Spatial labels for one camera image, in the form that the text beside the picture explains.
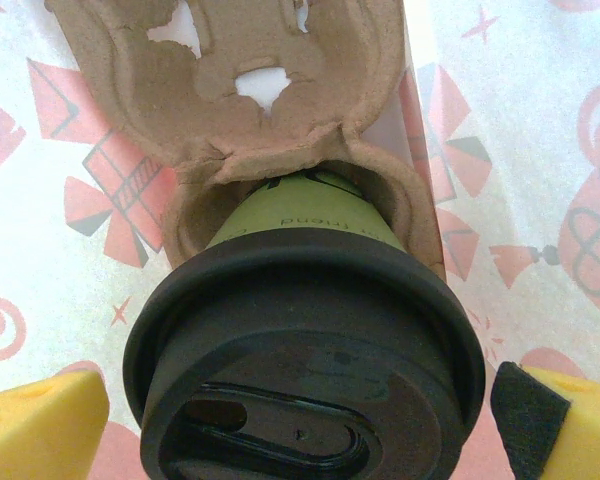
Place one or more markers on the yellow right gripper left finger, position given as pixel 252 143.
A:
pixel 40 425

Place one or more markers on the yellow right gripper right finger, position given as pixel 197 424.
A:
pixel 570 430

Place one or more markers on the white red paper gift bag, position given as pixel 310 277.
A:
pixel 530 150

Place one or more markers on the black plastic coffee lid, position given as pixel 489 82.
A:
pixel 300 310

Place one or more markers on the green paper cup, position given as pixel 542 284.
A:
pixel 300 210

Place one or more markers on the brown pulp cup carrier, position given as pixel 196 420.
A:
pixel 230 50

